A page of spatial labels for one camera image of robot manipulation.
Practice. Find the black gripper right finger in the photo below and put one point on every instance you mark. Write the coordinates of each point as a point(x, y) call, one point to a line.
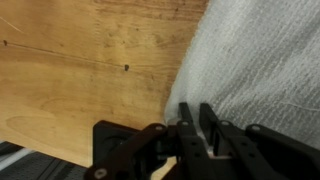
point(228, 140)

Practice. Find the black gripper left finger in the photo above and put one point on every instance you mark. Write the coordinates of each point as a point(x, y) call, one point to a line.
point(194, 154)

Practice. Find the white cloth towel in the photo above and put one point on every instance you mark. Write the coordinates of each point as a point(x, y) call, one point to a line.
point(255, 61)

